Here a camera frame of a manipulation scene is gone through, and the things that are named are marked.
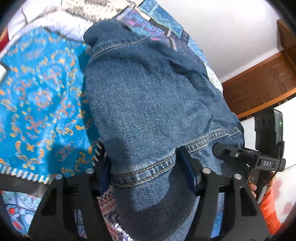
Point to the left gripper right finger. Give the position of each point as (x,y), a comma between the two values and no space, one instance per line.
(226,208)

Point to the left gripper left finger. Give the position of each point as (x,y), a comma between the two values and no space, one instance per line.
(55,219)

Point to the blue denim jacket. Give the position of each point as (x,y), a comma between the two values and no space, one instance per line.
(147,100)

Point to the right hand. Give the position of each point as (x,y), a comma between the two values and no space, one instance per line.
(253,187)

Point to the blue patchwork quilt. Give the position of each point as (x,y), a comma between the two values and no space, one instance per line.
(46,125)

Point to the wooden door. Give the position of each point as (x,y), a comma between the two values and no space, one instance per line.
(266,84)

